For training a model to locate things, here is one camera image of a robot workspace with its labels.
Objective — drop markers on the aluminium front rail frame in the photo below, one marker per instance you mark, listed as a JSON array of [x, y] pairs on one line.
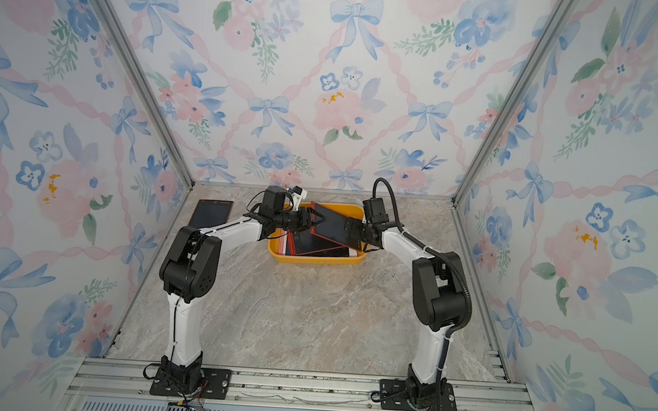
[[126, 385]]

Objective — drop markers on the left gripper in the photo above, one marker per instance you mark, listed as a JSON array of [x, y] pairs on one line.
[[306, 219]]

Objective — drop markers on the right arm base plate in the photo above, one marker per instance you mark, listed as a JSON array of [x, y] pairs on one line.
[[406, 395]]

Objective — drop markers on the left aluminium corner post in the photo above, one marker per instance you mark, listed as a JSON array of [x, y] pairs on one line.
[[137, 76]]

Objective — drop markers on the right aluminium corner post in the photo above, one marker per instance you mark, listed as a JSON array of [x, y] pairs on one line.
[[549, 34]]

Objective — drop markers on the yellow plastic storage box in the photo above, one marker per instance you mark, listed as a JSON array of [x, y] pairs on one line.
[[278, 247]]

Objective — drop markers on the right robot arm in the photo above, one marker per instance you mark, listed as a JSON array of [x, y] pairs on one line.
[[441, 301]]

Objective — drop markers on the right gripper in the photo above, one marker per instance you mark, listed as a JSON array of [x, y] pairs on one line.
[[350, 228]]

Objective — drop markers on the aluminium corner post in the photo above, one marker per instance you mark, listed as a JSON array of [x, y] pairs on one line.
[[549, 34], [137, 76]]

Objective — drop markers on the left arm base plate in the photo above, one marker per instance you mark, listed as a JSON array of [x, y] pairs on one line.
[[203, 383]]

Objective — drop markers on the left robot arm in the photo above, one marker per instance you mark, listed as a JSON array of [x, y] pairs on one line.
[[189, 272]]

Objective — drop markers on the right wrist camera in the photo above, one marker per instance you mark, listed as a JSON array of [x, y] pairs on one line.
[[375, 212]]

